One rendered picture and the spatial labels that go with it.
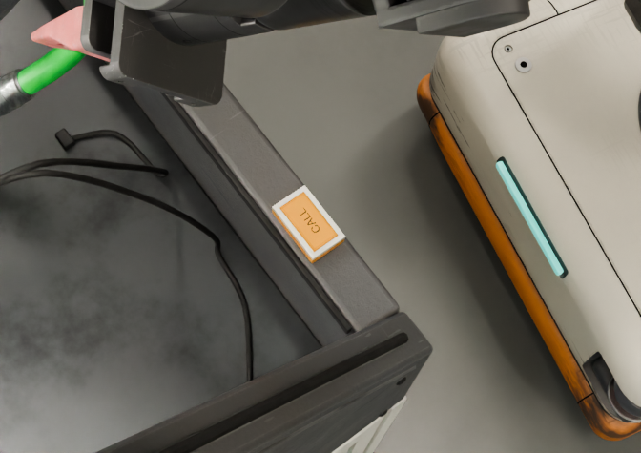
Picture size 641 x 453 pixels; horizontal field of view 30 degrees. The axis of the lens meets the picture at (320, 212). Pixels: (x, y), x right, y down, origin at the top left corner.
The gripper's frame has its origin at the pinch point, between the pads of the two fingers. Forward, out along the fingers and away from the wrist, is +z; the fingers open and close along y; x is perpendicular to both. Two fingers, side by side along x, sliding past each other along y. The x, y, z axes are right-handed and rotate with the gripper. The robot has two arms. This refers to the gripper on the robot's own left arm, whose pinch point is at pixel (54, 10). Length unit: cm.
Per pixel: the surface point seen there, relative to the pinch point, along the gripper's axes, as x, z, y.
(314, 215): 30.1, 7.0, 5.8
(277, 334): 37.5, 16.1, 14.2
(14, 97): 1.6, 4.8, 3.7
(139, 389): 29.5, 23.2, 19.5
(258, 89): 105, 84, -29
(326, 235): 30.5, 6.0, 7.2
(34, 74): 1.6, 3.3, 2.6
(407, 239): 118, 61, -5
